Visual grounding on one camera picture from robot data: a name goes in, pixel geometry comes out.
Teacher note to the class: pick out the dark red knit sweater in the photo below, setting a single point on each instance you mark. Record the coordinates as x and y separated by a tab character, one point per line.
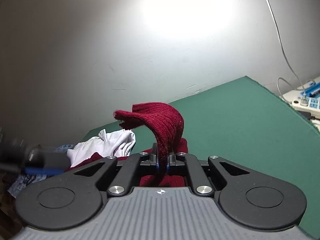
167	125

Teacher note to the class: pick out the white crumpled cloth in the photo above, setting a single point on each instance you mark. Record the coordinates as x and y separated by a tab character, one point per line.
118	143

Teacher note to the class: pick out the white power strip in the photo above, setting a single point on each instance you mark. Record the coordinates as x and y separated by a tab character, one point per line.
299	103

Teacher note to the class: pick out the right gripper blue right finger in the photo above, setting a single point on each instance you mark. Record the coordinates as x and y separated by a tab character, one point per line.
189	167

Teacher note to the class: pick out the blue white patterned cloth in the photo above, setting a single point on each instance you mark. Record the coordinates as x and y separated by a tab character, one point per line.
23	181

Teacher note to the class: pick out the blue plastic tray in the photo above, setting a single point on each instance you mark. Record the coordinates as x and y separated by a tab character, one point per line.
312	94

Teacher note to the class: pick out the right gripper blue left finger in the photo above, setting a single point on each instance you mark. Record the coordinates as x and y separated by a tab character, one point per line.
131	170

